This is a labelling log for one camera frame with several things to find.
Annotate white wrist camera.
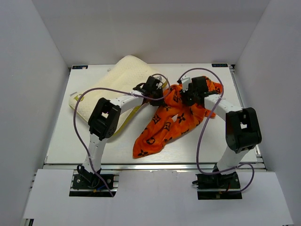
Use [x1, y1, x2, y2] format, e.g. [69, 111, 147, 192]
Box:
[153, 75, 164, 86]
[178, 75, 191, 93]

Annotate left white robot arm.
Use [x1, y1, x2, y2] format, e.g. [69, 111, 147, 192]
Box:
[77, 73, 164, 188]

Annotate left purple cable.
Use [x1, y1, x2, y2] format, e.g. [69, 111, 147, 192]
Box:
[73, 74, 170, 197]

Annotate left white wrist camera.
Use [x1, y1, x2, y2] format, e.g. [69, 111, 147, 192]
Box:
[153, 75, 164, 86]

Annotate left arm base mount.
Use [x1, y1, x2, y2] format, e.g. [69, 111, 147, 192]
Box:
[69, 172, 119, 198]

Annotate orange patterned pillowcase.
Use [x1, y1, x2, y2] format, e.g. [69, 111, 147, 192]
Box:
[132, 84, 216, 159]

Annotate aluminium table rail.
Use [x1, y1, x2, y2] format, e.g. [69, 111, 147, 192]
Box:
[43, 162, 266, 171]

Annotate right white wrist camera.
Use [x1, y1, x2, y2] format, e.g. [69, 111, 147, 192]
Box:
[178, 75, 191, 93]

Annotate cream contoured pillow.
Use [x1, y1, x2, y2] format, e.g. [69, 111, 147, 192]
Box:
[68, 55, 170, 137]

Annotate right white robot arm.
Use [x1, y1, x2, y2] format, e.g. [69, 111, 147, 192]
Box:
[178, 75, 262, 188]

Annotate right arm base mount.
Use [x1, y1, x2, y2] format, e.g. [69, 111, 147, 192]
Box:
[192, 166, 242, 200]

